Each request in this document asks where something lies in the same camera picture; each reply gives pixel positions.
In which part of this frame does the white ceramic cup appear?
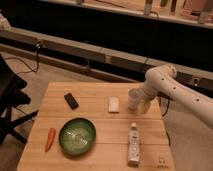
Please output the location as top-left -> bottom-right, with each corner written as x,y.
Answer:
128,88 -> 142,110

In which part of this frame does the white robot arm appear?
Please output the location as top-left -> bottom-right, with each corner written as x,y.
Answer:
140,64 -> 213,129

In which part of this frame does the green ceramic bowl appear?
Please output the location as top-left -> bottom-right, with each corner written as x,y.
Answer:
58,118 -> 96,156

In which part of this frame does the white plastic bottle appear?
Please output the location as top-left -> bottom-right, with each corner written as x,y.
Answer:
128,123 -> 140,166

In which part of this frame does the white rectangular block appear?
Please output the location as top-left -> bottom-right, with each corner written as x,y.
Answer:
108,97 -> 119,113

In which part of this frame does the black rectangular device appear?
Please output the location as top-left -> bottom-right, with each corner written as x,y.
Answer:
64,93 -> 79,109

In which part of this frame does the orange carrot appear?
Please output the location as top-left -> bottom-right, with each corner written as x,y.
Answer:
45,128 -> 56,152

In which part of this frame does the black office chair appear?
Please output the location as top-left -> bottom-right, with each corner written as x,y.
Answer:
0,54 -> 38,145

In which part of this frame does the black cable on floor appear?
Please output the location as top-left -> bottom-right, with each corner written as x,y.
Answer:
4,40 -> 44,76

